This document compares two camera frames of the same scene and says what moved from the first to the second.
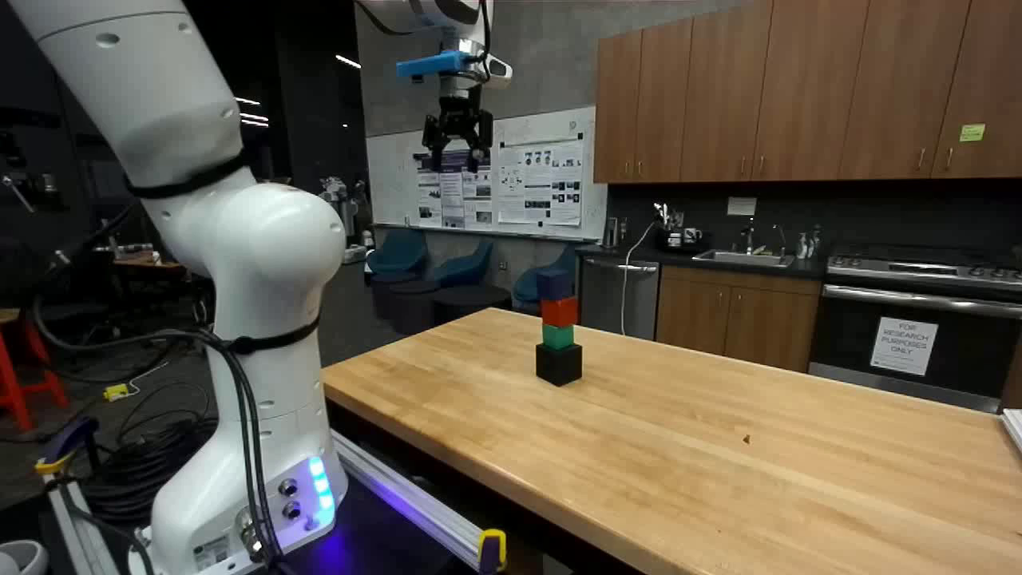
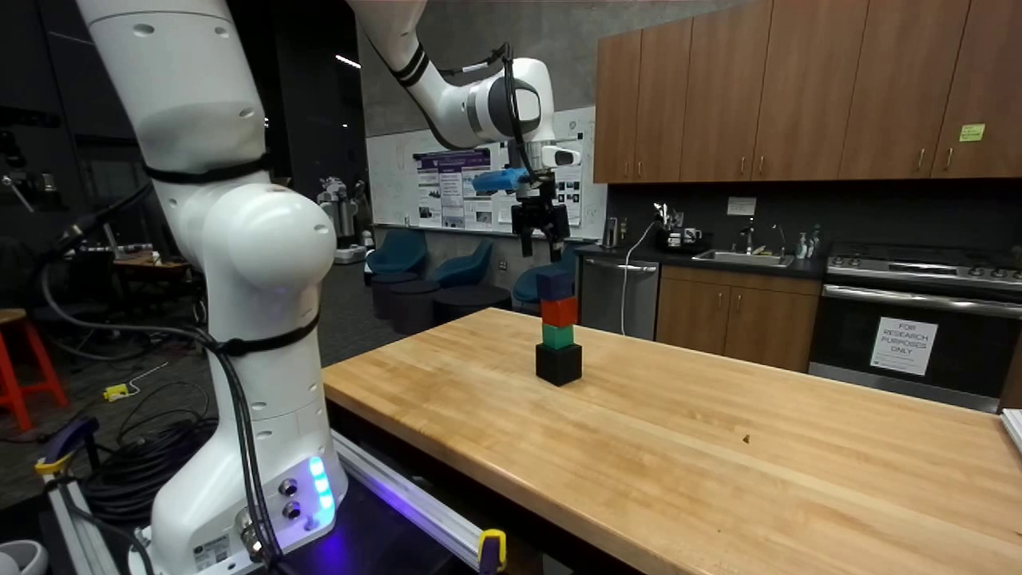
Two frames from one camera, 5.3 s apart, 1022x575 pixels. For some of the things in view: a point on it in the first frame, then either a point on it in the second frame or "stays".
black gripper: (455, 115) -> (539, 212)
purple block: (554, 286) stays
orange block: (560, 312) stays
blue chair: (398, 253) stays
